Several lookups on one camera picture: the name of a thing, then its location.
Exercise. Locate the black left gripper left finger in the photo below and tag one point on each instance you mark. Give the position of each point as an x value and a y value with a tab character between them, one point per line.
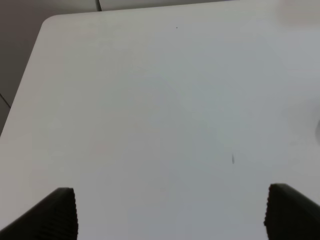
53	218

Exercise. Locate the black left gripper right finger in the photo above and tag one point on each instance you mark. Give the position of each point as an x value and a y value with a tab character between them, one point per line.
290	215

